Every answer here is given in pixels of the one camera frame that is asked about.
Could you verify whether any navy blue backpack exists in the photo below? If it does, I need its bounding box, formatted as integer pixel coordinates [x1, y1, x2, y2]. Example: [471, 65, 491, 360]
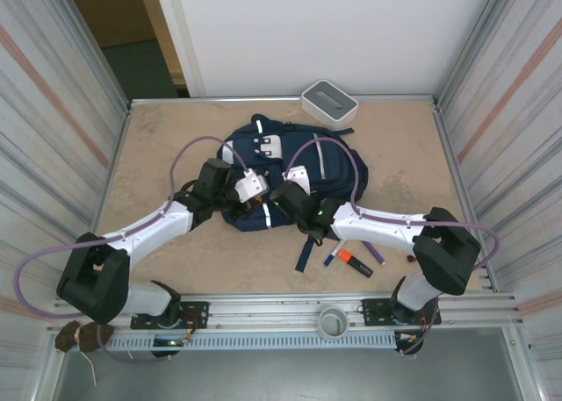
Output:
[218, 113, 371, 274]

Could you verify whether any white marker with blue cap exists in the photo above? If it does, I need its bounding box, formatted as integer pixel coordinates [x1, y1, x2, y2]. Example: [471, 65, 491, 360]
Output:
[323, 241, 346, 267]

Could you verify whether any orange black highlighter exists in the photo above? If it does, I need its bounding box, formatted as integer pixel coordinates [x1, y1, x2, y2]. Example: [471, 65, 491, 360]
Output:
[336, 248, 375, 279]

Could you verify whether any purple pen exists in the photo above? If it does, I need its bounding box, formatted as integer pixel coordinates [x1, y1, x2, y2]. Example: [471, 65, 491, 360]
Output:
[362, 241, 386, 266]

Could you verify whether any white grey tissue box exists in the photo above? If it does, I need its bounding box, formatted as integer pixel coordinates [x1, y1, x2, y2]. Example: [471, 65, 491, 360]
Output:
[300, 79, 360, 133]

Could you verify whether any brown wooden door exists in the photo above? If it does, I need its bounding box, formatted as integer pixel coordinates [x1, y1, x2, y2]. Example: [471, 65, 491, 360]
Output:
[64, 0, 185, 89]

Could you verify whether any brown cloth bundle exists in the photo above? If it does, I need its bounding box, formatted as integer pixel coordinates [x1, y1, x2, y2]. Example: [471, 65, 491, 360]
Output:
[54, 320, 116, 354]

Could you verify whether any long aluminium frame rail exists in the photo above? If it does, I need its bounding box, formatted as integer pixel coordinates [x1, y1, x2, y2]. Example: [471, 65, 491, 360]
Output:
[52, 291, 526, 330]

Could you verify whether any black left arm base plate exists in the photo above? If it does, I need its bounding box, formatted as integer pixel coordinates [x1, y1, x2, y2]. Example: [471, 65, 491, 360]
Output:
[130, 301, 210, 331]

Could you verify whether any aluminium side frame rail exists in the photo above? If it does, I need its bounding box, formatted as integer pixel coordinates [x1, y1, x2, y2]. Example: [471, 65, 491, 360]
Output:
[76, 104, 133, 297]
[432, 101, 497, 293]

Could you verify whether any grey slotted cable duct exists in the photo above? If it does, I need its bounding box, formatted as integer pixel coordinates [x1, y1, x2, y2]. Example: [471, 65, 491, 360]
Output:
[107, 333, 399, 350]

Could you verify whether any grey plastic pipe ring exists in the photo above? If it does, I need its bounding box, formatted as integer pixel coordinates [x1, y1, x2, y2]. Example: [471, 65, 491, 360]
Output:
[318, 306, 350, 340]

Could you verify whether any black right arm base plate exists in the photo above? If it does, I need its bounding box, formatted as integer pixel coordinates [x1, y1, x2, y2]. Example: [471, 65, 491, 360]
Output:
[360, 297, 442, 327]

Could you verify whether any thin aluminium frame rail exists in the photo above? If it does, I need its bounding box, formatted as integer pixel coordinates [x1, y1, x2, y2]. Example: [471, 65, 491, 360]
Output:
[129, 94, 440, 105]

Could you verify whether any black controller board with wires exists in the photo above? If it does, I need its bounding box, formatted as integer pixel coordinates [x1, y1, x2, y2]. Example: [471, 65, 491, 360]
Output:
[393, 330, 426, 357]
[151, 337, 194, 359]

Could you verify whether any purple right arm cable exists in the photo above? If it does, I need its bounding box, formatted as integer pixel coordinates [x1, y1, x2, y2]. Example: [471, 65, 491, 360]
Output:
[285, 137, 501, 357]

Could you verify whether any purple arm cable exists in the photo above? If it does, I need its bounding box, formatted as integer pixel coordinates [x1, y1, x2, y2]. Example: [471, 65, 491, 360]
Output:
[285, 137, 501, 357]
[15, 135, 254, 365]

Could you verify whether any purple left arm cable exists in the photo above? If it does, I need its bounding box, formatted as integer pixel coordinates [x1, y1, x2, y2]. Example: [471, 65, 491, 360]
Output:
[15, 135, 254, 365]

